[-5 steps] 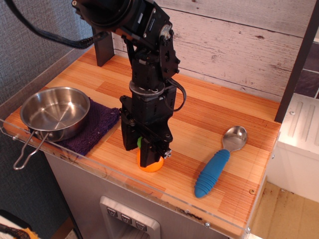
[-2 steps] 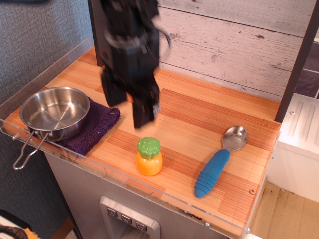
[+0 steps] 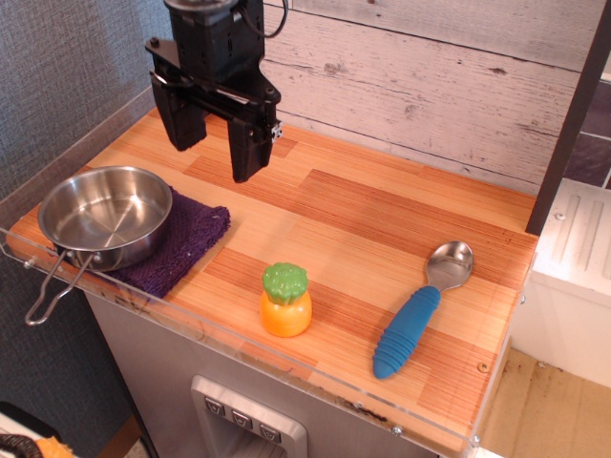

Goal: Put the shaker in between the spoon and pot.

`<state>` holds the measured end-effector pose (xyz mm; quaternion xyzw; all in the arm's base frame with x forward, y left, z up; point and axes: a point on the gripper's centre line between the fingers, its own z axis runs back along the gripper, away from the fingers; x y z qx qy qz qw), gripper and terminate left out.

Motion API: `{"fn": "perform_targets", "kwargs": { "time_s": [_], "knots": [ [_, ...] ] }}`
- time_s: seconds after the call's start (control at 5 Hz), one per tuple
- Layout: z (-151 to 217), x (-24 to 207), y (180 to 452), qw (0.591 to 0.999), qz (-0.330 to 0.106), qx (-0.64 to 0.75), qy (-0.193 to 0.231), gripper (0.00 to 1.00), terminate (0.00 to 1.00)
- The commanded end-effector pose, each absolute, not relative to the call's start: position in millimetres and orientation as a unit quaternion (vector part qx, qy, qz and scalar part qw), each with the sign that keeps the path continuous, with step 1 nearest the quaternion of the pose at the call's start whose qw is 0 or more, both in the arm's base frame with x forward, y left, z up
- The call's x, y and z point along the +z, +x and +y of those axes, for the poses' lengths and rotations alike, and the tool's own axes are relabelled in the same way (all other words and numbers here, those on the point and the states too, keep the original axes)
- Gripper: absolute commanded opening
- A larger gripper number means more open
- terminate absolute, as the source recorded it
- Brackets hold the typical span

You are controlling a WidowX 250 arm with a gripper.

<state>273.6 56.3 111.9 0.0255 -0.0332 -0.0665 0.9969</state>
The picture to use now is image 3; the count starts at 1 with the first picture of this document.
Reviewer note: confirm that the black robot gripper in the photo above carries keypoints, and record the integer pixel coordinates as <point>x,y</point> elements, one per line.
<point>212,64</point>

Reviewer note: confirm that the orange carrot-shaped shaker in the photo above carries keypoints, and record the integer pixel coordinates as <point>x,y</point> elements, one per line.
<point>285,307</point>

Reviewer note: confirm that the purple knitted cloth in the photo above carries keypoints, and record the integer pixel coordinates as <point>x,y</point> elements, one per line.
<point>193,229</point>

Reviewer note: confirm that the silver ice dispenser panel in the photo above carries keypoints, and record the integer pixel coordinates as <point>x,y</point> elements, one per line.
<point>236,426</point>

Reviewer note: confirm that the orange yellow object bottom left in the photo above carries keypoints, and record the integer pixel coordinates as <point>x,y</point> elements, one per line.
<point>52,448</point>

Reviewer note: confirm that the white toy sink unit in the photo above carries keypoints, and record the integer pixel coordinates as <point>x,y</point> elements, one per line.
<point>563,318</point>

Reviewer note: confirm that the stainless steel pot with handle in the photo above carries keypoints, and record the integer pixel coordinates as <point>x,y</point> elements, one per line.
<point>102,220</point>

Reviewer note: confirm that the metal spoon with blue handle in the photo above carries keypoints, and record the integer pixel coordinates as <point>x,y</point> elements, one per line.
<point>449,266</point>

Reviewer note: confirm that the dark right shelf post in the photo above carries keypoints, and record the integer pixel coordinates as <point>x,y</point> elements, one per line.
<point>588,82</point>

